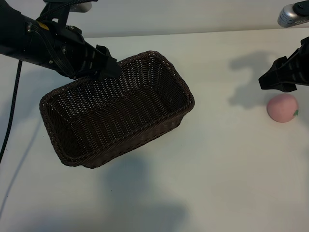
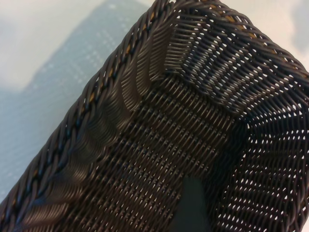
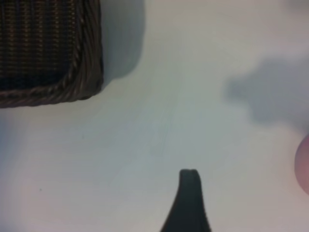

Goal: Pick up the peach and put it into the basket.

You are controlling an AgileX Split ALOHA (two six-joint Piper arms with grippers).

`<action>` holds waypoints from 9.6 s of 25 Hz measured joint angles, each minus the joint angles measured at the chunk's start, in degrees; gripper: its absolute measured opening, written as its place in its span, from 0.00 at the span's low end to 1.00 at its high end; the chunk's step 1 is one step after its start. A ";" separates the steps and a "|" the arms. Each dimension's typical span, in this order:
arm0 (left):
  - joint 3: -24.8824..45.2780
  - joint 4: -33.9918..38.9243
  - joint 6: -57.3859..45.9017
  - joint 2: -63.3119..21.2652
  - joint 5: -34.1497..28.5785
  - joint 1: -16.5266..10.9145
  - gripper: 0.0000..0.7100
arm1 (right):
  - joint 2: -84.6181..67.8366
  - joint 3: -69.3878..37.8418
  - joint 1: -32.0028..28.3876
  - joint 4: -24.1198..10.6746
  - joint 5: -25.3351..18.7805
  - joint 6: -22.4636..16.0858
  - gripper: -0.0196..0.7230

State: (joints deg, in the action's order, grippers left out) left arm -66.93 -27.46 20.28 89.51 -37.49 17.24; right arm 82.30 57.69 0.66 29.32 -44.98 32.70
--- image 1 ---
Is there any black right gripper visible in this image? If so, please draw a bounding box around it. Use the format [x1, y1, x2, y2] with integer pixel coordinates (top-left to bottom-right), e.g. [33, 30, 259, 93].
[258, 36, 309, 94]

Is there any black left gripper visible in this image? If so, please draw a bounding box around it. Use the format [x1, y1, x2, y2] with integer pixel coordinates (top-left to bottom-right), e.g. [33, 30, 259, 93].
[25, 20, 121, 80]

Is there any pink peach with green leaf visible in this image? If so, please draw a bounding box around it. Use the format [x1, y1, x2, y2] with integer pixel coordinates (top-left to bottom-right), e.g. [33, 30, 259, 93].
[266, 94, 300, 124]

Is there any dark brown wicker basket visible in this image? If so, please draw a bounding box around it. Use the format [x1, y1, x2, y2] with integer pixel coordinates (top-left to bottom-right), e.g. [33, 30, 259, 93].
[39, 50, 195, 170]

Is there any black flat ribbon cable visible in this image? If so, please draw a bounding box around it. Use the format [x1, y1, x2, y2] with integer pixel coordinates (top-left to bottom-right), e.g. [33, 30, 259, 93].
[28, 25, 78, 79]

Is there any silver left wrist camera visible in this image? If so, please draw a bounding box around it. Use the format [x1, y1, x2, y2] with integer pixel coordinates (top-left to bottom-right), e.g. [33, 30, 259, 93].
[69, 0, 94, 13]

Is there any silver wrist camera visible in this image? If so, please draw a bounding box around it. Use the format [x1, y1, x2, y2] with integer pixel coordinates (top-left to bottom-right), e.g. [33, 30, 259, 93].
[69, 0, 94, 13]
[277, 0, 309, 28]

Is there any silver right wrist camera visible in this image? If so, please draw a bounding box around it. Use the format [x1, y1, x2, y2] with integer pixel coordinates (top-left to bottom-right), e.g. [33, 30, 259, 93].
[277, 0, 309, 28]

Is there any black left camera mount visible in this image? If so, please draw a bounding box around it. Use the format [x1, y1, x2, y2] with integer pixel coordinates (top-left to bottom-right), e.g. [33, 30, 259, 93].
[36, 0, 73, 32]

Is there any black braided cable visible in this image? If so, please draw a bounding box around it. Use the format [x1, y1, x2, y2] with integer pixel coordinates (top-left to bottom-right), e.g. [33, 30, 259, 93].
[0, 59, 24, 164]

